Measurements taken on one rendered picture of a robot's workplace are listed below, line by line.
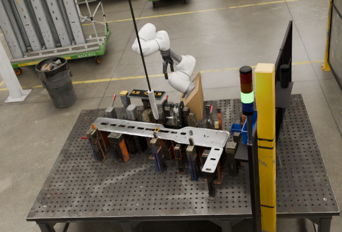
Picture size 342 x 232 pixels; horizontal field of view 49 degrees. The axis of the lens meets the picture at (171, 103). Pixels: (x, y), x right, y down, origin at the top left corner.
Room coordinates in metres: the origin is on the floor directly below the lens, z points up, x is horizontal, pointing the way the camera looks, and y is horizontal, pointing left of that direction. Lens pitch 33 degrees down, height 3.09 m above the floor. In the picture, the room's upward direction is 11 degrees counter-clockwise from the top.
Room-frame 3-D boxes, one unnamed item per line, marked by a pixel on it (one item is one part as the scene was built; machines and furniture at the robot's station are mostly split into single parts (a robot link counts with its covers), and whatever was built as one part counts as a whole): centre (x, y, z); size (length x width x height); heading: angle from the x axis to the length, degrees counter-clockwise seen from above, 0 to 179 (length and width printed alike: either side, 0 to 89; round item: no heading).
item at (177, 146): (2.49, 0.02, 0.84); 0.11 x 0.08 x 0.29; 152
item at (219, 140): (2.78, 0.20, 1.00); 1.38 x 0.22 x 0.02; 62
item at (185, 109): (2.86, -0.12, 0.91); 0.07 x 0.05 x 0.42; 152
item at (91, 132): (2.89, 0.78, 0.88); 0.15 x 0.11 x 0.36; 152
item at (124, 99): (3.30, 0.45, 0.92); 0.08 x 0.08 x 0.44; 62
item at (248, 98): (1.73, -0.43, 1.90); 0.07 x 0.07 x 0.06
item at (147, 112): (2.99, 0.24, 0.89); 0.13 x 0.11 x 0.38; 152
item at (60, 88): (5.34, 1.70, 0.36); 0.54 x 0.50 x 0.73; 168
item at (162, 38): (2.93, -0.03, 1.80); 0.13 x 0.11 x 0.16; 118
